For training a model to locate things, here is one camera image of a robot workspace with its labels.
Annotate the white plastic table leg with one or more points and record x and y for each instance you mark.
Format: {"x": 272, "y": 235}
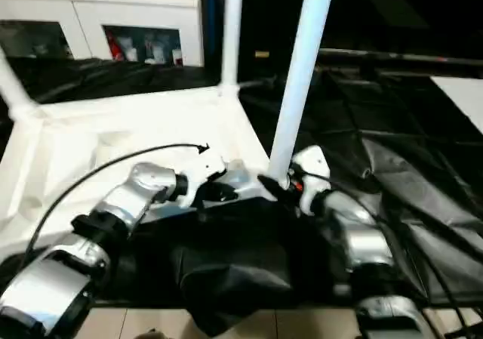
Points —
{"x": 231, "y": 33}
{"x": 302, "y": 71}
{"x": 13, "y": 86}

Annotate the white plastic table top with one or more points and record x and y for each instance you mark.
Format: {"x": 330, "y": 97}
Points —
{"x": 113, "y": 120}

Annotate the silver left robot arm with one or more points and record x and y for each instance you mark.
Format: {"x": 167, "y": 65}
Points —
{"x": 151, "y": 176}

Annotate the black mat cover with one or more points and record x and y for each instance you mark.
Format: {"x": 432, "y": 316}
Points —
{"x": 415, "y": 165}

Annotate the small brass fitting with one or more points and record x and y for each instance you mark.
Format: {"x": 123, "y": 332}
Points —
{"x": 261, "y": 54}

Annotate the white cup behind glass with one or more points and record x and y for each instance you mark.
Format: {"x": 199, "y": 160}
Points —
{"x": 176, "y": 56}

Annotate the grey rounded robot foot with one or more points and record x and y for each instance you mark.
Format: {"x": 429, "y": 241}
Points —
{"x": 151, "y": 335}

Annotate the long black rod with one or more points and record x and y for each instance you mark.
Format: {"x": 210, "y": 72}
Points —
{"x": 396, "y": 56}

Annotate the red item behind glass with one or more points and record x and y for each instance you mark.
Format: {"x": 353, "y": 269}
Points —
{"x": 113, "y": 42}

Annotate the white flat board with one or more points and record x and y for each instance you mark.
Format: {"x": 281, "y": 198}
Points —
{"x": 464, "y": 97}

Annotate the white cabinet with glass doors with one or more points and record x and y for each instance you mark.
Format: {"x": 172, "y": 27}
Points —
{"x": 90, "y": 14}

